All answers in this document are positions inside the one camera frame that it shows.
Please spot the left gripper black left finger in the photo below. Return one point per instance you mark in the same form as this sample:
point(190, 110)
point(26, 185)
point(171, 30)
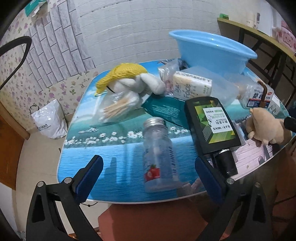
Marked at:
point(44, 221)

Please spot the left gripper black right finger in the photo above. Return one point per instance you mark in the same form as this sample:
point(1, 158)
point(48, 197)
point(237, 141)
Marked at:
point(254, 220)

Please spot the black men's toner bottle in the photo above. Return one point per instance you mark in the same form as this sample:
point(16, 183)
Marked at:
point(213, 133)

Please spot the beige plush toy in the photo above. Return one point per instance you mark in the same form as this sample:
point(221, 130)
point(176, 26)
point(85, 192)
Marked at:
point(264, 127)

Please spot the clear bottle with silver cap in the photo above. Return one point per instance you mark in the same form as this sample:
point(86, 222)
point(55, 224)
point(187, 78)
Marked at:
point(159, 162)

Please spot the white barcode carton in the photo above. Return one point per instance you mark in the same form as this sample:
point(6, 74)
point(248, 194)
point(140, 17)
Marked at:
point(259, 95)

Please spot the clear plastic container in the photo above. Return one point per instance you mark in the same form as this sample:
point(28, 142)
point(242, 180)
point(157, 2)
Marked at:
point(222, 89)

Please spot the dark green foil packet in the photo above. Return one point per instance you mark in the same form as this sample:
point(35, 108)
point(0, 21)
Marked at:
point(168, 108)

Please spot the white face towel pack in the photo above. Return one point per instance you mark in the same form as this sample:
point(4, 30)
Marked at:
point(188, 86)

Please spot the white plush with yellow hat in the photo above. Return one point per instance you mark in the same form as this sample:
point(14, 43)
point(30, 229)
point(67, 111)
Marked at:
point(130, 77)

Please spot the clear zip bag pink contents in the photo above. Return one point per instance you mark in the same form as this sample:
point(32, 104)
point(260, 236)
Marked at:
point(166, 72)

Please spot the red stool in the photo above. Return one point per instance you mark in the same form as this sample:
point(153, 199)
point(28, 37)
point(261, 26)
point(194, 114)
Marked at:
point(175, 220)

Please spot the white plastic bag on floor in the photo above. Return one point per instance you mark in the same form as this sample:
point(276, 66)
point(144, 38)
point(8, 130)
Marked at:
point(50, 120)

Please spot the wooden side table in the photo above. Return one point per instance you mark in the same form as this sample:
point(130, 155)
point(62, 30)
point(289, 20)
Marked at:
point(275, 63)

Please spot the light blue plastic basin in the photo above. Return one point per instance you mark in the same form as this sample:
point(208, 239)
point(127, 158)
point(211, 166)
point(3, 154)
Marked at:
point(214, 52)

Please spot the pink bear box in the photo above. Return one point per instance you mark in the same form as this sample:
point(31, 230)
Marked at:
point(286, 37)

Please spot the green box on side table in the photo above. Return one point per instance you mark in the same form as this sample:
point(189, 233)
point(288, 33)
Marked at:
point(224, 16)

